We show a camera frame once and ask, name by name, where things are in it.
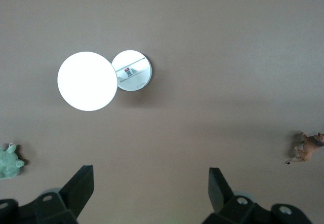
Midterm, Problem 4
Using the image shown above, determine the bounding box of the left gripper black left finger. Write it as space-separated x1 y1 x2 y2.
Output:
0 165 95 224

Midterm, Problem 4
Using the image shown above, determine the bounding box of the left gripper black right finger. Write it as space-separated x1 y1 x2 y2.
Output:
202 167 313 224

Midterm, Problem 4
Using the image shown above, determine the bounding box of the green plush toy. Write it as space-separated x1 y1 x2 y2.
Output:
0 144 26 180

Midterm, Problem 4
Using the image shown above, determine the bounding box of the white round desk lamp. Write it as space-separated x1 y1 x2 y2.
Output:
57 50 153 112

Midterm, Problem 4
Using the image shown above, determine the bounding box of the brown lion figurine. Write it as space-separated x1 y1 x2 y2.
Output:
285 131 324 165

